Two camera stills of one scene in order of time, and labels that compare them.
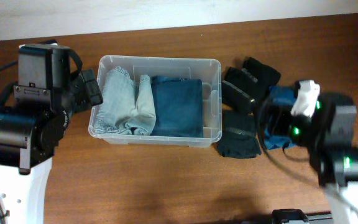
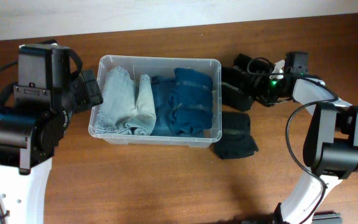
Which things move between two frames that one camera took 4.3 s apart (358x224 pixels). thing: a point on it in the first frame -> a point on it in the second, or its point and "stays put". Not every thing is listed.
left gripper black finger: [94, 92] stays put
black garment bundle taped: [238, 89] stays put
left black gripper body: [79, 99] stays put
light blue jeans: [119, 112] stays put
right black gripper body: [298, 129] -> [271, 90]
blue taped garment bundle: [284, 95] -> [191, 102]
